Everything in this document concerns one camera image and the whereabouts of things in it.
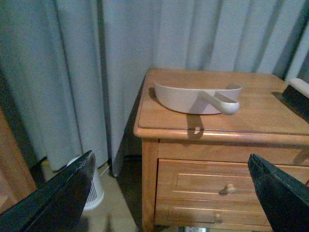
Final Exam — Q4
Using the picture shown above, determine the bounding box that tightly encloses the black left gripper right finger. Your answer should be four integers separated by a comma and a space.
248, 154, 309, 232

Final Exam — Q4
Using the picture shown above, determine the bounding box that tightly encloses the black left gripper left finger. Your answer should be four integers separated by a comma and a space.
0, 151, 96, 232

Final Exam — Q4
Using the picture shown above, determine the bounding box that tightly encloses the beige plastic dustpan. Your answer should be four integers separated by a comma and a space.
154, 82, 242, 115

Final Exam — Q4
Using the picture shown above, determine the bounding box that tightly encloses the small white air purifier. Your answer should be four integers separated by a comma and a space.
66, 156, 105, 211

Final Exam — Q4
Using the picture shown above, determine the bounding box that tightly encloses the brown wooden furniture panel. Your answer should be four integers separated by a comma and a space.
0, 111, 36, 212

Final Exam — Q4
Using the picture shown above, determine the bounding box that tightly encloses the upper wooden drawer knob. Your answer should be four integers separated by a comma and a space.
219, 183, 237, 195

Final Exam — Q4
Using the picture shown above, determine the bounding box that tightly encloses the wooden nightstand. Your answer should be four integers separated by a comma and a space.
134, 68, 309, 232

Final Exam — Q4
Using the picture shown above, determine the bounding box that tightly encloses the black bristle hand brush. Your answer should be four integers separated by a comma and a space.
281, 78, 309, 122

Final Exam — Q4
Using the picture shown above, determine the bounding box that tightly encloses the lower wooden drawer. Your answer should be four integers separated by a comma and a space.
154, 199, 270, 226

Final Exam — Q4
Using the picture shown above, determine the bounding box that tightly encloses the wooden drawer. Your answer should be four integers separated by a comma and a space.
154, 199, 270, 226
155, 159, 309, 203

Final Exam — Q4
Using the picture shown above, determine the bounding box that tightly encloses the upper wooden drawer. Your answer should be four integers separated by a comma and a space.
155, 159, 309, 203

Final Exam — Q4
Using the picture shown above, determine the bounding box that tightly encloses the pale blue curtain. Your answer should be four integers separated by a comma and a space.
0, 0, 309, 174

